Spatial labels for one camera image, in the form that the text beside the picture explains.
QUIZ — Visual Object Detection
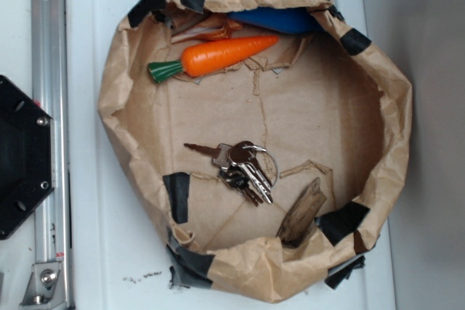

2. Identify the brown wood chip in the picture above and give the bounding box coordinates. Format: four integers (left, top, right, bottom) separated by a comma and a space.
277, 177, 326, 248

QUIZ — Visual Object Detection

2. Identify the brown paper bag bin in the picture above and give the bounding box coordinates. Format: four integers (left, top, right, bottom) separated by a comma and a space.
98, 0, 412, 303

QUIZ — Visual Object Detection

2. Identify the bunch of metal keys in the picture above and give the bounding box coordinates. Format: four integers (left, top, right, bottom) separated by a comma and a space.
184, 141, 280, 206

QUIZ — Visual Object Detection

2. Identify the orange plastic toy carrot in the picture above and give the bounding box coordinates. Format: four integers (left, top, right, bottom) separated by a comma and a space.
147, 35, 279, 83

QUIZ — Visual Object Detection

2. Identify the blue plastic object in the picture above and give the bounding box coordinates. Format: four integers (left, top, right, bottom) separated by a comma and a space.
227, 7, 325, 35

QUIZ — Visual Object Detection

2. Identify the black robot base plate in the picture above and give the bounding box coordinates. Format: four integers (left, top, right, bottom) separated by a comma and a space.
1, 76, 54, 240

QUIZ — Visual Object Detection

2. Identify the aluminium extrusion rail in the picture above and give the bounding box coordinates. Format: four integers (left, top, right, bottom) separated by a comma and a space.
31, 0, 74, 309

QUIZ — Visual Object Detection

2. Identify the metal corner bracket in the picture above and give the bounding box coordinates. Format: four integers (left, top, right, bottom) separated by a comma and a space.
18, 261, 68, 310

